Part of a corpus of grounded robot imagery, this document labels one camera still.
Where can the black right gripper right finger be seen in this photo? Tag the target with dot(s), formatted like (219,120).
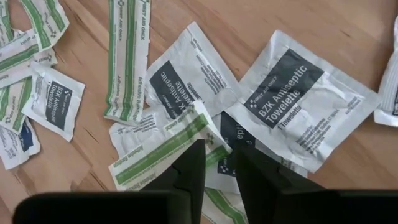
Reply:
(264,186)

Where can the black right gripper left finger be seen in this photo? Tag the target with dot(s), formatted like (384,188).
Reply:
(186,186)

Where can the BZK antiseptic towelette packet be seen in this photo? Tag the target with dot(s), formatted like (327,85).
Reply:
(231,130)
(311,102)
(186,62)
(53,102)

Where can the blue-label alcohol pad packet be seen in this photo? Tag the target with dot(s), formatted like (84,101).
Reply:
(15,146)

